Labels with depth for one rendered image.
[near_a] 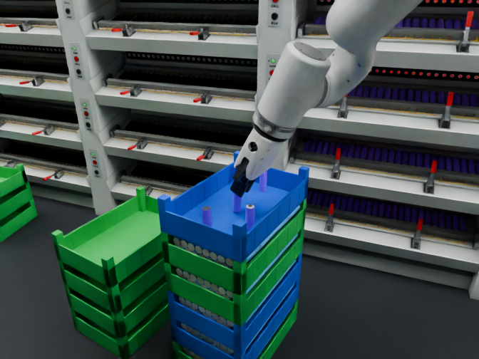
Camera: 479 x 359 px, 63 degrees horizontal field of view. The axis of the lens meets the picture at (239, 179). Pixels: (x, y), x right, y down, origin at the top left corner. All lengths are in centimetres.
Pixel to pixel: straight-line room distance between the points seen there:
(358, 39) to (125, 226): 82
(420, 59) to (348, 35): 53
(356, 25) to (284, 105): 18
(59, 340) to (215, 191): 60
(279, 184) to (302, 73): 39
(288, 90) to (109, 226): 70
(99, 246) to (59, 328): 28
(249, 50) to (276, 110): 51
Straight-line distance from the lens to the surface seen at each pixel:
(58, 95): 163
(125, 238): 112
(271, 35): 116
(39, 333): 128
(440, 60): 113
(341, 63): 75
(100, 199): 169
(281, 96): 69
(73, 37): 151
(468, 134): 118
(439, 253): 135
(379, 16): 60
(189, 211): 89
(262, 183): 95
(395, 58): 113
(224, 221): 85
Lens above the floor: 86
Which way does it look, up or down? 26 degrees down
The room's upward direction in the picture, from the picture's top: straight up
